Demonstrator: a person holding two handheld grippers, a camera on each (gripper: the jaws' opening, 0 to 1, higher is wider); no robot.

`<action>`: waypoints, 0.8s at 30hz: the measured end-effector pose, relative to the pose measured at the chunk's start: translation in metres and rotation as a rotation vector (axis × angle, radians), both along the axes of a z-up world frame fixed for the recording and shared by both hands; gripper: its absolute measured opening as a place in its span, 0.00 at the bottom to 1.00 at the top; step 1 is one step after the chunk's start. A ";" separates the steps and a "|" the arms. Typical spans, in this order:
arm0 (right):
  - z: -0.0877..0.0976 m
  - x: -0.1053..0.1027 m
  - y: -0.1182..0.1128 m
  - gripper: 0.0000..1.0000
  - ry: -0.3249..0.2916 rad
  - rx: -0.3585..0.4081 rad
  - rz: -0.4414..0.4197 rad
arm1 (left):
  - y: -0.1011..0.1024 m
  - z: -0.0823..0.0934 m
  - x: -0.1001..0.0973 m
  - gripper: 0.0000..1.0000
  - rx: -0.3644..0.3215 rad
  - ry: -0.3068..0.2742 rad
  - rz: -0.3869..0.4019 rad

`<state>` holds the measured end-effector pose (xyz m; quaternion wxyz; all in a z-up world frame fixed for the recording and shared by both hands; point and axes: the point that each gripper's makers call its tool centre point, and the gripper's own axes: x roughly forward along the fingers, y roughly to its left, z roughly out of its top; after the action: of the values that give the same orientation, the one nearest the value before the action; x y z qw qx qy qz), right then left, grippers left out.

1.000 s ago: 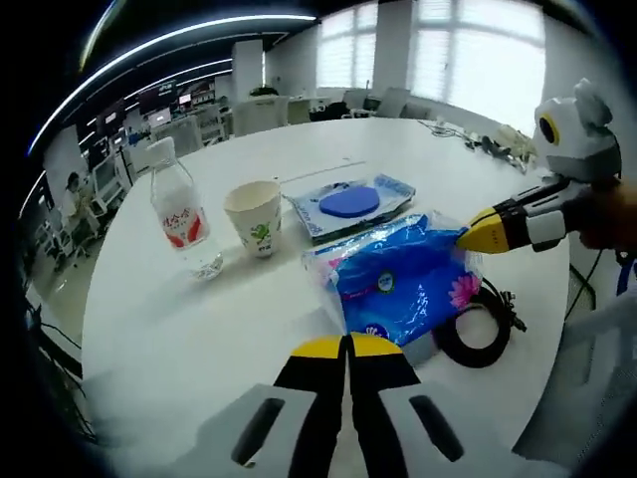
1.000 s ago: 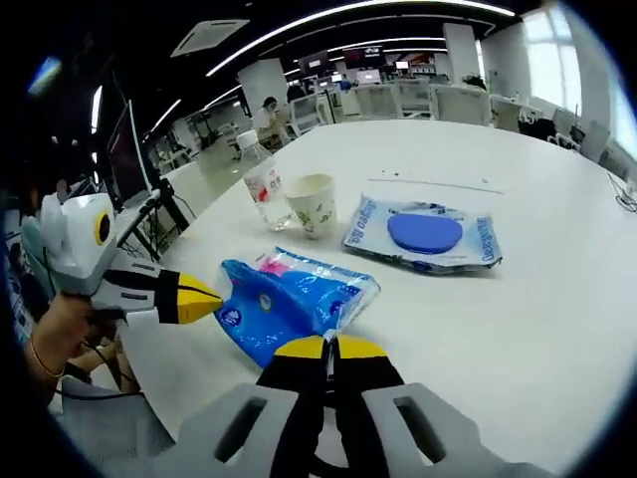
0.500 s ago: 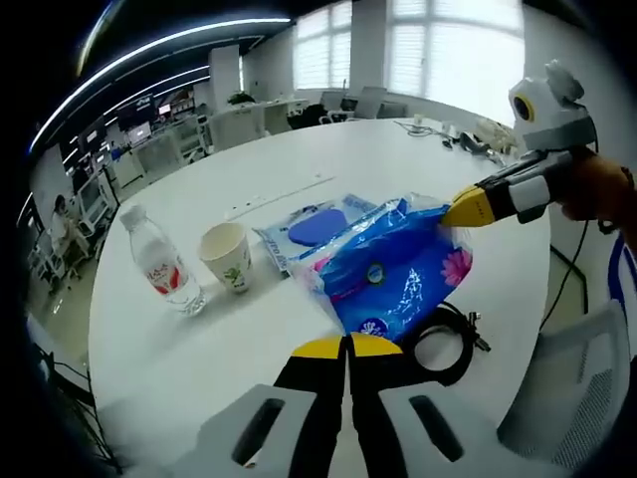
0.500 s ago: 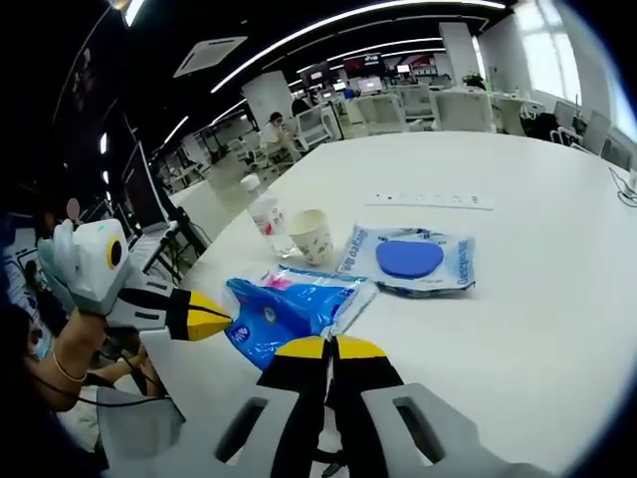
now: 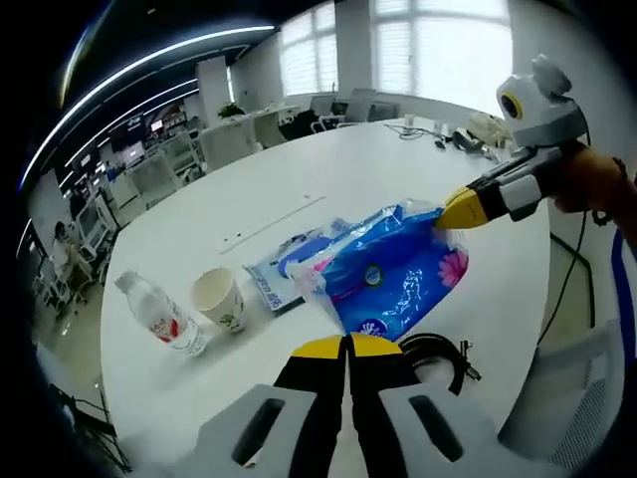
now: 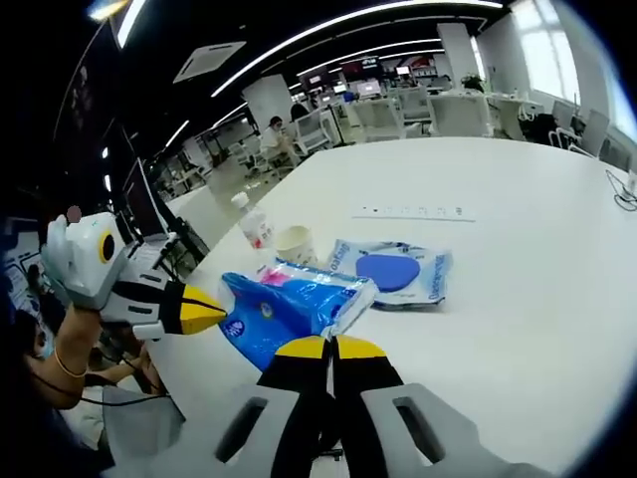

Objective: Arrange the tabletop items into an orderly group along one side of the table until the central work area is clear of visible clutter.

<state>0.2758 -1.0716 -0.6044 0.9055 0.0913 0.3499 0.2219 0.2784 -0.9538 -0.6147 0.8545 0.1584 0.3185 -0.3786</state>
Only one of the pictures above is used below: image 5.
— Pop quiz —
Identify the group of white office chairs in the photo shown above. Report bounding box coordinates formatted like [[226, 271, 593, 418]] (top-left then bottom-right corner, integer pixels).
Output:
[[29, 87, 399, 310]]

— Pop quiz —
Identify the beige cloth bundle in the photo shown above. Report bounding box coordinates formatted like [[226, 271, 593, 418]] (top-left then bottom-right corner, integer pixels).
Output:
[[469, 111, 510, 146]]

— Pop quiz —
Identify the person's blue white shirt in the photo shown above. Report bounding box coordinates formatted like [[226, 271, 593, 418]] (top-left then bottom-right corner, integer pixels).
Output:
[[609, 228, 637, 360]]

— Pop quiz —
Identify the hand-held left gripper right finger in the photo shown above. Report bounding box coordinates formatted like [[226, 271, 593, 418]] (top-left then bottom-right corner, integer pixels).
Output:
[[347, 333, 530, 478]]

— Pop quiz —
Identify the narrow window with blinds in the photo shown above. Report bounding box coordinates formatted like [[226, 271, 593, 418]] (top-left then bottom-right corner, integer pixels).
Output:
[[278, 4, 340, 100]]

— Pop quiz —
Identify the white blue wipes packet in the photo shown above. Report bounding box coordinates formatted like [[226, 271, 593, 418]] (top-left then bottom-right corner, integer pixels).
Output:
[[242, 231, 349, 318]]

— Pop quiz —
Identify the black bag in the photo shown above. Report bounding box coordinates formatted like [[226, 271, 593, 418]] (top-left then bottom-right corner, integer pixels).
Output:
[[277, 110, 320, 141]]

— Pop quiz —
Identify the grey mesh office chair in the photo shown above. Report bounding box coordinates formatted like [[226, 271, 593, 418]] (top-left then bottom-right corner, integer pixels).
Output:
[[497, 318, 629, 472]]

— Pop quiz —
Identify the long ceiling light strip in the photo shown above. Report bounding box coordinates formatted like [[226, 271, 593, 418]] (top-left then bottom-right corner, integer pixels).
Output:
[[29, 24, 278, 186]]

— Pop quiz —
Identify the dark bead bracelet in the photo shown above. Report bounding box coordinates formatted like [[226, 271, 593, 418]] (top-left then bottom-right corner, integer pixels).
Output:
[[590, 155, 630, 227]]

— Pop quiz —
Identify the person's right hand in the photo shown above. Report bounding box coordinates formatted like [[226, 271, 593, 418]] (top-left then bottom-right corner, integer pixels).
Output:
[[548, 142, 627, 215]]

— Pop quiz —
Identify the black device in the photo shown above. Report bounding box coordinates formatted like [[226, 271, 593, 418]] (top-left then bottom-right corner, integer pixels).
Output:
[[451, 127, 488, 154]]

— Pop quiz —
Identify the row of lit monitors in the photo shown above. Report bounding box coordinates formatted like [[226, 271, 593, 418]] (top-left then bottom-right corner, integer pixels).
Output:
[[54, 102, 191, 186]]

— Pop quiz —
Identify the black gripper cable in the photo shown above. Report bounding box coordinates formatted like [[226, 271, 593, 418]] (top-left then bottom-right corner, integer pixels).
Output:
[[536, 208, 598, 348]]

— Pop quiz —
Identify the wide window with blinds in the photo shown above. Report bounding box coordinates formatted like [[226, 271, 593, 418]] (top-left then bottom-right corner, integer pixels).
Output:
[[370, 0, 515, 105]]

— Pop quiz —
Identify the blue tissue pack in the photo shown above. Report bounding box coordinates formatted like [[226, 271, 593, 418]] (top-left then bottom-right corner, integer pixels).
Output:
[[286, 197, 472, 345]]

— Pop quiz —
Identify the white paper cup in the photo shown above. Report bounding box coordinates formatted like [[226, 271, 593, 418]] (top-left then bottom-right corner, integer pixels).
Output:
[[191, 267, 248, 334]]

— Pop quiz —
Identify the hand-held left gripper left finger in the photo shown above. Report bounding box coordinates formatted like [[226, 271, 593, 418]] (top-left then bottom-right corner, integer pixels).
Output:
[[193, 336, 348, 478]]

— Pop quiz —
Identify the tangled white cable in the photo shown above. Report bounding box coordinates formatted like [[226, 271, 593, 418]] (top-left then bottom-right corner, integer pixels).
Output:
[[384, 122, 435, 141]]

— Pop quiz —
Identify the clear plastic water bottle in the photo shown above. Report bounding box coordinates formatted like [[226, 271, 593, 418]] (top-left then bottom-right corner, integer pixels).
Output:
[[113, 270, 208, 358]]

